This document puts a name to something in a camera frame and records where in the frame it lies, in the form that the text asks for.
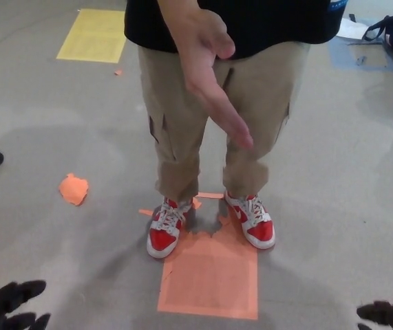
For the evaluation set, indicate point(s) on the red white sneaker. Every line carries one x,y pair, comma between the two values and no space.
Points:
161,239
258,230

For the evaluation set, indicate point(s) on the khaki cargo trousers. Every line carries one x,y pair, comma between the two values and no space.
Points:
265,93

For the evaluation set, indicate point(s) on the red white left sneaker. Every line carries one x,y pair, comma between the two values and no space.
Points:
258,230

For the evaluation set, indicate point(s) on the yellow square floor marker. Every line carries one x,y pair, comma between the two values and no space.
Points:
93,36

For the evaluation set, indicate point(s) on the black t-shirt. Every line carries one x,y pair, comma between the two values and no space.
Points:
278,24

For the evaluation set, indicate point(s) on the orange square floor marker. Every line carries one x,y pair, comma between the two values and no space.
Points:
210,282

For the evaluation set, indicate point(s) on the blue square floor marker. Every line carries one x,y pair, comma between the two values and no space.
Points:
344,56

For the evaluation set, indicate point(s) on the orange tape strip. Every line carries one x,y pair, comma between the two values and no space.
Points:
145,212

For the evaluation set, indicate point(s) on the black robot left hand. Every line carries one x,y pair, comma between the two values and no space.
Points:
3,309

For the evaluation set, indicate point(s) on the person's bare right hand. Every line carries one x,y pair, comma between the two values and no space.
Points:
199,51

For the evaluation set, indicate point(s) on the red white right sneaker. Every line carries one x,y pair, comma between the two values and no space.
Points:
161,239

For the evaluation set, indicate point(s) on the crumpled orange paper piece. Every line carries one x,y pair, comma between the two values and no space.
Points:
73,190

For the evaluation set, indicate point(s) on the white paper sheet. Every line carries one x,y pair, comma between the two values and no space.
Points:
351,29

